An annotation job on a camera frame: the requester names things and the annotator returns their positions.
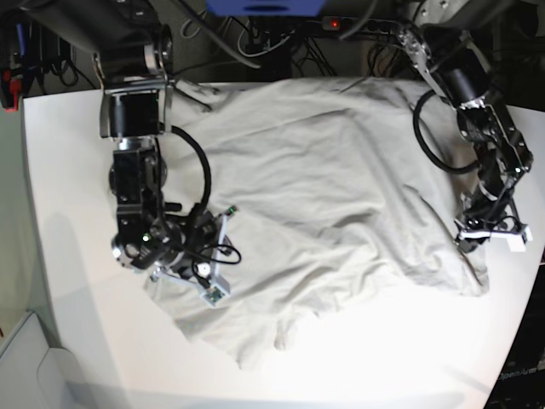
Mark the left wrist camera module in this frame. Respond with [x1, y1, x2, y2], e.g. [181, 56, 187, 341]
[506, 230, 533, 253]

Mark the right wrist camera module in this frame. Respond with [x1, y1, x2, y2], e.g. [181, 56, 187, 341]
[200, 281, 231, 308]

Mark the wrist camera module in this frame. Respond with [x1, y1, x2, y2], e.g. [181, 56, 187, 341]
[200, 281, 231, 308]
[506, 230, 533, 253]

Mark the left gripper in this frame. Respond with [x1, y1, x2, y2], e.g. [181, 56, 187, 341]
[455, 204, 531, 253]

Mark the beige t-shirt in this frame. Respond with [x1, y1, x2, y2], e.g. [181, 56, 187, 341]
[144, 78, 489, 369]

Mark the blue overhead box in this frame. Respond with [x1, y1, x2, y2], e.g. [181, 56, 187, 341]
[206, 0, 325, 17]

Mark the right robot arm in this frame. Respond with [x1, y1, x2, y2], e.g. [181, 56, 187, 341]
[14, 1, 242, 303]

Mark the black power strip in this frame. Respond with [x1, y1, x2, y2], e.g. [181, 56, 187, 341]
[321, 16, 395, 34]

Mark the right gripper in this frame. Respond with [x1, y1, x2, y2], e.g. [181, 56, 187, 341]
[149, 205, 242, 294]

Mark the white plastic bin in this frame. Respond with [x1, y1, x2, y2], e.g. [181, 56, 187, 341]
[1, 313, 88, 409]

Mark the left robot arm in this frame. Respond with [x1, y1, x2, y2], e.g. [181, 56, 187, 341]
[395, 1, 533, 253]

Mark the red black clamp tool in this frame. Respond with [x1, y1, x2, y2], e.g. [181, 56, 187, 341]
[1, 68, 21, 112]

